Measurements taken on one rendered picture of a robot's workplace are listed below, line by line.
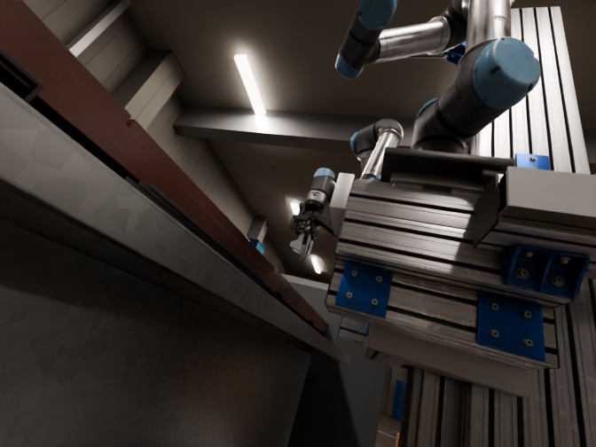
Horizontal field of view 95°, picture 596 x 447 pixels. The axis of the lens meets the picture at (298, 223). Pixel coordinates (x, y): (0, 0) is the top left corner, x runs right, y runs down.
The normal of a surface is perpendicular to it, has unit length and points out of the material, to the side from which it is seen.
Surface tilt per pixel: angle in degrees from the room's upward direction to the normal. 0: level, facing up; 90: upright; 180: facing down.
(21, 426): 90
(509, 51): 98
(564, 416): 90
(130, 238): 90
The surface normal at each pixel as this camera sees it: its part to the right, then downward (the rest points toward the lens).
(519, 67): 0.20, -0.23
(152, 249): 0.91, 0.14
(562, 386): -0.18, -0.48
